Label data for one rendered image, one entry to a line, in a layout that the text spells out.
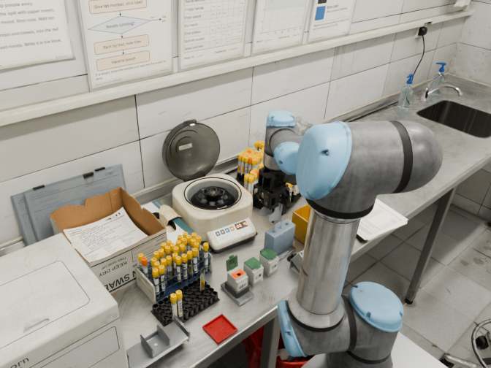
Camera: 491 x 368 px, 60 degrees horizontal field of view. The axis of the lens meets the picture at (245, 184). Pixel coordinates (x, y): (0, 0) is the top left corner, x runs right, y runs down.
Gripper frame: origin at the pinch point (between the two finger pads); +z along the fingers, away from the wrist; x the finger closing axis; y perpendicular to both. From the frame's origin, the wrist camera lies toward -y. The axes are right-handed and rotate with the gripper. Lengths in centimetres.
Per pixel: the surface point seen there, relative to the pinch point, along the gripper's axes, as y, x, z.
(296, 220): -12.5, -1.2, 7.5
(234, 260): 18.3, 1.6, 4.8
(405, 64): -160, -46, -7
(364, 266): -111, -17, 102
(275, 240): 1.2, 2.0, 6.7
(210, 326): 32.9, 8.4, 14.9
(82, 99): 33, -49, -31
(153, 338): 47.8, 4.3, 11.1
